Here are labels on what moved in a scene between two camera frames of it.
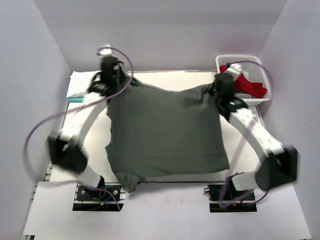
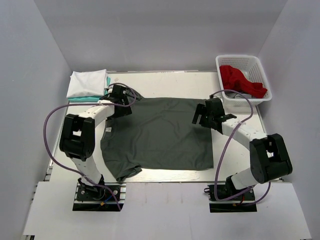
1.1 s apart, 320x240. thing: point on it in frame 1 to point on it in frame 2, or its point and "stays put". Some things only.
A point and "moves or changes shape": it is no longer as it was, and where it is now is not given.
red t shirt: x=242 y=84 stays put
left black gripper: x=119 y=78 to x=122 y=110
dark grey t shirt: x=153 y=133 moves or changes shape
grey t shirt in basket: x=242 y=95 stays put
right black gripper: x=219 y=81 to x=201 y=115
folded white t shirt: x=79 y=83 stays put
